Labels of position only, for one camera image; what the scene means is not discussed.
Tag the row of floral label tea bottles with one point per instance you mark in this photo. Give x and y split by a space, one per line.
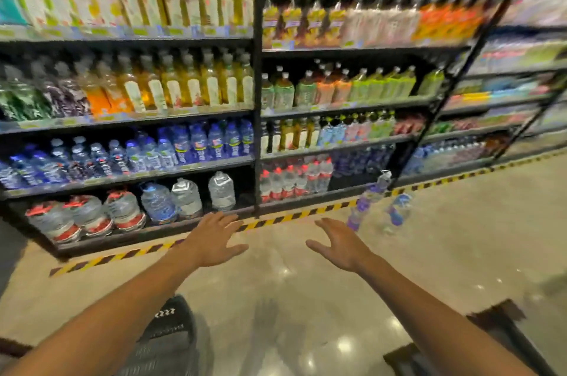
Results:
190 83

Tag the row of dark green drink bottles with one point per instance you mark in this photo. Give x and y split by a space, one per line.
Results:
22 101

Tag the large blue cap water bottle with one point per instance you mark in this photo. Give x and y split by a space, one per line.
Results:
158 204

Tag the large white cap water bottle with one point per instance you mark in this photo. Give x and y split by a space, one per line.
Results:
187 198
221 192

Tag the row of green tea bottles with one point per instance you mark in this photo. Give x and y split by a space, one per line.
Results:
310 90

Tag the person's right forearm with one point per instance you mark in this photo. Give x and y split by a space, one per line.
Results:
443 327

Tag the rows of blue label water bottles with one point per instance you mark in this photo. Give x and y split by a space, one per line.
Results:
133 154

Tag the black shopping basket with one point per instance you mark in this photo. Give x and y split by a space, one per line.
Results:
172 340

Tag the person's left hand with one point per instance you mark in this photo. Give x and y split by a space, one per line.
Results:
212 243

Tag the row of small red cap bottles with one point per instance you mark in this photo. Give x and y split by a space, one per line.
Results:
292 180

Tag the black opposite shelf unit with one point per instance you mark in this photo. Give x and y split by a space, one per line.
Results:
258 79

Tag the row of pale label large drinks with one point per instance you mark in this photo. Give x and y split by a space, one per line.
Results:
443 156

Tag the large red cap water bottle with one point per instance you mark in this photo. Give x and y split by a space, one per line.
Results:
125 211
91 216
55 223

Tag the person's left forearm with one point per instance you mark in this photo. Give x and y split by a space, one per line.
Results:
88 327

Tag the person's right hand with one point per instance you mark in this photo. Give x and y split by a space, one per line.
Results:
347 251

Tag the purple-cap large water bottle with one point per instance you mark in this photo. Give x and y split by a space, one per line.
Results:
359 212

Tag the row of orange white drink bottles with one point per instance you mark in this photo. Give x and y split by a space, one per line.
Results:
354 21

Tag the row of orange juice bottles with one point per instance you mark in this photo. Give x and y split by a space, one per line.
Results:
97 96

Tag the row of pale label tea bottles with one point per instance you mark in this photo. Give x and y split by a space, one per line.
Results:
310 132

